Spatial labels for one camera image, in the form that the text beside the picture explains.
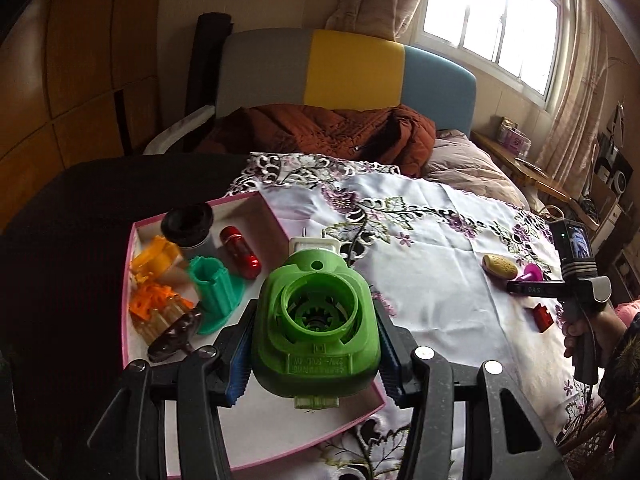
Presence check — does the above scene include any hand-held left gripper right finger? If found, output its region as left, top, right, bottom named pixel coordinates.
left=372, top=305, right=571, bottom=480

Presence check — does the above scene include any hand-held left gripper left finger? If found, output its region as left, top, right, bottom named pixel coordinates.
left=87, top=305, right=258, bottom=480

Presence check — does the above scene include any dark brown plastic piece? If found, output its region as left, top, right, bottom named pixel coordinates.
left=147, top=310, right=205, bottom=363

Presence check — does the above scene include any green plastic tube part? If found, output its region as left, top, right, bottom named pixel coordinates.
left=187, top=255, right=247, bottom=336

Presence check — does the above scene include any green plug-in device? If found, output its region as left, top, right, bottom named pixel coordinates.
left=252, top=227, right=383, bottom=411

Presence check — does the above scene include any red glossy capsule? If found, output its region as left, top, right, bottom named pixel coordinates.
left=219, top=226, right=263, bottom=280

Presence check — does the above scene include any pink cardboard box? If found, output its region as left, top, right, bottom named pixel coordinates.
left=121, top=191, right=388, bottom=480

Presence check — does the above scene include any black plastic cylinder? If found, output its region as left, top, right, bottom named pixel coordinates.
left=161, top=202, right=215, bottom=248

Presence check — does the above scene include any person's right forearm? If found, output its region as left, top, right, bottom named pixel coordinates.
left=597, top=330, right=640, bottom=441

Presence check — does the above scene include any person's right hand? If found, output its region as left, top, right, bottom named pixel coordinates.
left=562, top=309, right=628, bottom=359

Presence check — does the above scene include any small red plastic piece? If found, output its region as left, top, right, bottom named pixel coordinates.
left=531, top=304, right=555, bottom=333

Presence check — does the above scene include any pink fabric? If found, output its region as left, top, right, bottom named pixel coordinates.
left=615, top=300, right=640, bottom=331

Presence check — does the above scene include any yellow dotted oval object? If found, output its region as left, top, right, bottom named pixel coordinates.
left=482, top=254, right=519, bottom=281

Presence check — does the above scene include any orange cube-shaped plastic part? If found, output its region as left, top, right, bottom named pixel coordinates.
left=129, top=282, right=196, bottom=346

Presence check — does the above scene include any black stereo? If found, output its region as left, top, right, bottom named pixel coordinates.
left=595, top=132, right=635, bottom=196

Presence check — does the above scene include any embroidered white tablecloth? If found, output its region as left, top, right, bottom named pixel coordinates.
left=222, top=152, right=608, bottom=480

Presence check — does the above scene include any long orange plastic part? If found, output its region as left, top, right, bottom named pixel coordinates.
left=130, top=236, right=182, bottom=286

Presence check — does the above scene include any wooden bedside table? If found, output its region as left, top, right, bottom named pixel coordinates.
left=472, top=131, right=573, bottom=201

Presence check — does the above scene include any beige duvet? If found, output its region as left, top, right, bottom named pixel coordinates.
left=425, top=129, right=528, bottom=208

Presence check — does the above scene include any small pink box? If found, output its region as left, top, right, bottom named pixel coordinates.
left=496, top=117, right=532, bottom=153

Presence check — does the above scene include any black blanket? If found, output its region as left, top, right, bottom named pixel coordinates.
left=0, top=154, right=251, bottom=480

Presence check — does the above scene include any white chair armrest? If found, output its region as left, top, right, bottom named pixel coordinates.
left=144, top=105, right=216, bottom=155

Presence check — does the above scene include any rust-brown blanket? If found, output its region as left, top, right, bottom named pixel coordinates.
left=192, top=104, right=437, bottom=178

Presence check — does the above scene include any window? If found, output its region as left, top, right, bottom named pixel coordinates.
left=422, top=0, right=571, bottom=111

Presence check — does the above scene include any black chair back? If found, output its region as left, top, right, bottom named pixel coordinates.
left=185, top=12, right=235, bottom=121

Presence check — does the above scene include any grey yellow blue headboard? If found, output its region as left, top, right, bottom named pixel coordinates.
left=214, top=28, right=477, bottom=136

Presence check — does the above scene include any wooden wardrobe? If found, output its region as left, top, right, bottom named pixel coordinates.
left=0, top=0, right=166, bottom=221

